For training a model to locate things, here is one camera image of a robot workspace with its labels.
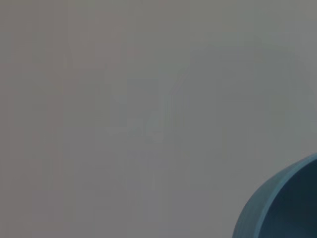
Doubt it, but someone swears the blue ceramic bowl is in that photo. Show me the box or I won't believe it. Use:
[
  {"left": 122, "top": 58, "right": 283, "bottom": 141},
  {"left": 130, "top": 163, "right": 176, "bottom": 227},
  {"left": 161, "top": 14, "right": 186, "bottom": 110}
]
[{"left": 231, "top": 152, "right": 317, "bottom": 238}]

